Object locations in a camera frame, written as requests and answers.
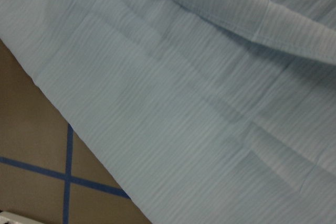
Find light blue button-up shirt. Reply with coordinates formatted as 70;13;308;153
1;0;335;223

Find white camera mast with base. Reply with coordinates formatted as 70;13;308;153
0;211;23;224

